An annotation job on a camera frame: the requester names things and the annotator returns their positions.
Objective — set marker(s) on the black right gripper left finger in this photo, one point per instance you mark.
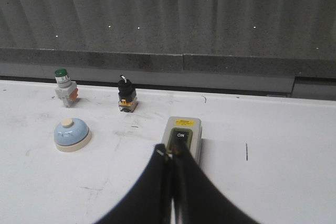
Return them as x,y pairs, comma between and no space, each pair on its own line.
150,198

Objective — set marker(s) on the black selector switch yellow base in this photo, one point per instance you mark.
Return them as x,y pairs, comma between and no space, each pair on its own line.
127,95

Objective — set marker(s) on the green pushbutton switch white body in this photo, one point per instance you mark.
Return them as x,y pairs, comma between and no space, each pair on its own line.
66,89

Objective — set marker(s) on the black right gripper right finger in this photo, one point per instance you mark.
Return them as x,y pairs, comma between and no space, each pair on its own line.
196,198

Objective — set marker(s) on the blue call bell cream base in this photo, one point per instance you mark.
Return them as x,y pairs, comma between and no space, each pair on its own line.
71,135

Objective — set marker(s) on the grey on off switch box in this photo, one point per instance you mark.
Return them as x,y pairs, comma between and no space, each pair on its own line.
187,129

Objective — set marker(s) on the grey stone counter ledge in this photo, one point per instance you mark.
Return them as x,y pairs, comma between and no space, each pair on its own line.
269,47

